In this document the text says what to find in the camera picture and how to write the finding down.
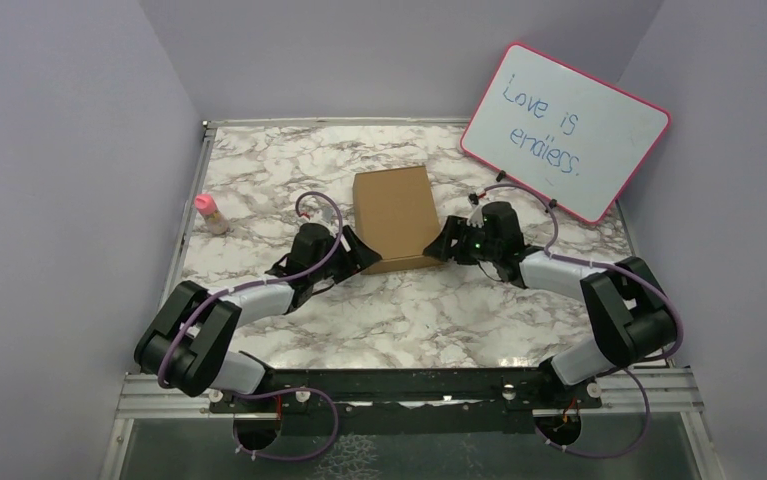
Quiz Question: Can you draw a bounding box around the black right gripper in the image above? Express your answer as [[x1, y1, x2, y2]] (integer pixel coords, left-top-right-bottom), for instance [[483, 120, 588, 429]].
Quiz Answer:
[[422, 215, 500, 266]]

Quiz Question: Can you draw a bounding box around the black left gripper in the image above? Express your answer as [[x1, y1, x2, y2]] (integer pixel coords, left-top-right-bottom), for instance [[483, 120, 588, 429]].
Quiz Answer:
[[310, 225, 382, 283]]

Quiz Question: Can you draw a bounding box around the brown cardboard box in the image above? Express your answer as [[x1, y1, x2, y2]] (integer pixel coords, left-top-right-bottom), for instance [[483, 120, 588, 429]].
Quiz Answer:
[[353, 165, 441, 275]]

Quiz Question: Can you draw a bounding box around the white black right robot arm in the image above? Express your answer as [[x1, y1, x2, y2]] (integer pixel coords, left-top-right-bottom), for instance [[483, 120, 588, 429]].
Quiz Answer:
[[423, 202, 682, 407]]

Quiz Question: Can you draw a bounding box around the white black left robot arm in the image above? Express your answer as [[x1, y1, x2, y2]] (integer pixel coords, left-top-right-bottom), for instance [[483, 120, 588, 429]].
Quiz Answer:
[[134, 223, 382, 411]]

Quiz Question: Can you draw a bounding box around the pink capped small bottle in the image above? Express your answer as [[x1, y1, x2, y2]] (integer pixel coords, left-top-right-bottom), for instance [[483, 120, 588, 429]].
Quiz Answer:
[[193, 193, 230, 235]]

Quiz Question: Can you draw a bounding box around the pink framed whiteboard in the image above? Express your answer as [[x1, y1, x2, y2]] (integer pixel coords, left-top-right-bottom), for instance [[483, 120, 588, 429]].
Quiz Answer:
[[460, 43, 671, 224]]

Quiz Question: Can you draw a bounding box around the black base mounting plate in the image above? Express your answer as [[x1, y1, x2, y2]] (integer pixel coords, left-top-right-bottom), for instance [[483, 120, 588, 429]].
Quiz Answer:
[[207, 366, 601, 440]]

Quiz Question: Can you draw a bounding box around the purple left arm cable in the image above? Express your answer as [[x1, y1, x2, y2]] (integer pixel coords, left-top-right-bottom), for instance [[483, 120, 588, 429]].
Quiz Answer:
[[156, 191, 345, 463]]

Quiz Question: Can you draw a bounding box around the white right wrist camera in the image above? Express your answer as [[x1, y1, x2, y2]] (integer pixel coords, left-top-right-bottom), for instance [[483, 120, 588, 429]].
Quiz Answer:
[[466, 192, 486, 228]]

